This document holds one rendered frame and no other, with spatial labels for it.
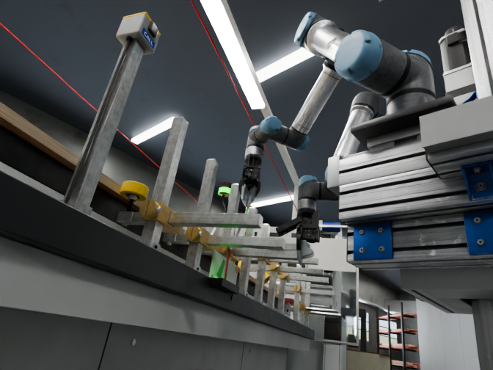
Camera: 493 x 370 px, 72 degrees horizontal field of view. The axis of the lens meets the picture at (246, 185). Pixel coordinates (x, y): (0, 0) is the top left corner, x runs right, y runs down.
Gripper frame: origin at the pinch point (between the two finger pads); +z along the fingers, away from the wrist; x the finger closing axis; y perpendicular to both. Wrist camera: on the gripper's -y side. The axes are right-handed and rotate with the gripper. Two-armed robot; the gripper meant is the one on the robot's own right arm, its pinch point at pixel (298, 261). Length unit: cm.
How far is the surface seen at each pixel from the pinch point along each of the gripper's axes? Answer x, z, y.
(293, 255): -1.6, -1.8, -2.0
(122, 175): 338, -230, -411
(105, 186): -57, -6, -46
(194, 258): -30.8, 7.8, -27.7
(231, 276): -0.2, 7.0, -26.4
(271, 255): -1.5, -1.7, -10.3
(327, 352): 225, 29, -13
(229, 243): -26.5, 1.2, -18.1
